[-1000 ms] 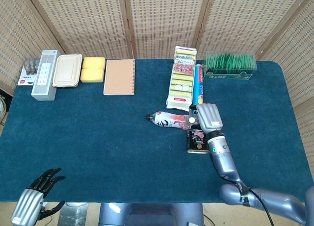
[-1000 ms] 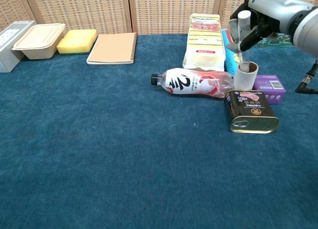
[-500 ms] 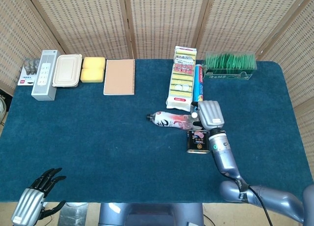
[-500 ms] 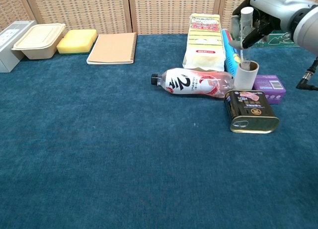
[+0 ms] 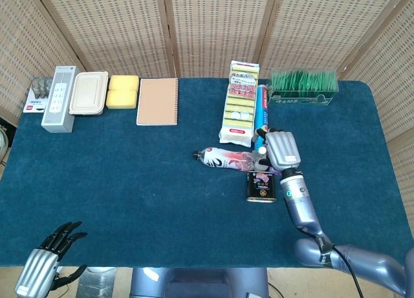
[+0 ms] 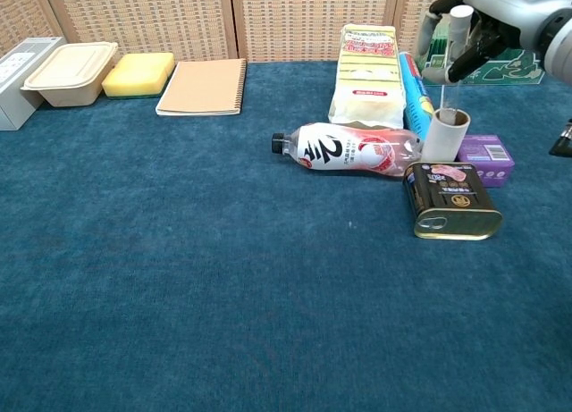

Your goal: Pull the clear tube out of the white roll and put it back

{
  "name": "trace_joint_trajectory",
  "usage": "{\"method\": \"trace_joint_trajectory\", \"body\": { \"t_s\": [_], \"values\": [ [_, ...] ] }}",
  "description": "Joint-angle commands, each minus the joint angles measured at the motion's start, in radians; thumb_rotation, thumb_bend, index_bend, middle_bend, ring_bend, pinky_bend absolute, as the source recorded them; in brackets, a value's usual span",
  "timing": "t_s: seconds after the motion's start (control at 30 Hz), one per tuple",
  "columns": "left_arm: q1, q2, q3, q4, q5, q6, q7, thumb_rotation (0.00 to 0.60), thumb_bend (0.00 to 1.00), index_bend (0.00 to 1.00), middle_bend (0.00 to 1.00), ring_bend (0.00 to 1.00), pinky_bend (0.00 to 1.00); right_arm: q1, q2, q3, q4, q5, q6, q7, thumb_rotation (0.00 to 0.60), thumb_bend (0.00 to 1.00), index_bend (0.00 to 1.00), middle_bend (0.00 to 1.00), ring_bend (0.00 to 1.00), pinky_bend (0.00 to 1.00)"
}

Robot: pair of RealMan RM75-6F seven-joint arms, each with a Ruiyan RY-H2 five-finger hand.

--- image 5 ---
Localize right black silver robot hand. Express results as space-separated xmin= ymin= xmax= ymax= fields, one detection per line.
xmin=254 ymin=127 xmax=302 ymax=174

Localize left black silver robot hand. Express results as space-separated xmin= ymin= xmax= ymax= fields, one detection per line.
xmin=14 ymin=220 xmax=88 ymax=297

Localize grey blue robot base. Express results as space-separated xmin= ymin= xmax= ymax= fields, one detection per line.
xmin=129 ymin=267 xmax=270 ymax=298

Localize blue cling film roll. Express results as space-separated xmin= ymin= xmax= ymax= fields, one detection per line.
xmin=254 ymin=84 xmax=270 ymax=152

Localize black gold luncheon meat can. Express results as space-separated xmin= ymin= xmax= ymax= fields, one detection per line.
xmin=245 ymin=171 xmax=278 ymax=203

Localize yellow green sponge multipack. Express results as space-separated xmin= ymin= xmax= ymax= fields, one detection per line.
xmin=218 ymin=59 xmax=263 ymax=149

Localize plastic drink bottle red label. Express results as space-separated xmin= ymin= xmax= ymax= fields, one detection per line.
xmin=193 ymin=146 xmax=265 ymax=173

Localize clear box green tea bags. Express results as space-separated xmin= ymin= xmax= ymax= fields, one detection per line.
xmin=268 ymin=67 xmax=340 ymax=106

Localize blue carpet table cover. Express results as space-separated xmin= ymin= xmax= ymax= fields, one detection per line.
xmin=0 ymin=77 xmax=414 ymax=270

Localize brown spiral notebook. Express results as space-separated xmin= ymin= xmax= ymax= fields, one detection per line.
xmin=136 ymin=78 xmax=180 ymax=127

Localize woven bamboo folding screen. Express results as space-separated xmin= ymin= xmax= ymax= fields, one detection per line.
xmin=0 ymin=0 xmax=414 ymax=215

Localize yellow sponge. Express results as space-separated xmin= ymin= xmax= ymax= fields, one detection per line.
xmin=105 ymin=89 xmax=138 ymax=111
xmin=109 ymin=74 xmax=140 ymax=92

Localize white grey power strip box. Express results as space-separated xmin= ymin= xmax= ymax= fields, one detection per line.
xmin=41 ymin=65 xmax=81 ymax=134

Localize battery blister pack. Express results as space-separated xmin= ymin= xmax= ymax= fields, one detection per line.
xmin=22 ymin=76 xmax=54 ymax=114

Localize beige takeaway food container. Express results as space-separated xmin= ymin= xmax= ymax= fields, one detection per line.
xmin=68 ymin=70 xmax=109 ymax=116

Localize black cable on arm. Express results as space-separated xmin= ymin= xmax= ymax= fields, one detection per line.
xmin=318 ymin=238 xmax=362 ymax=298

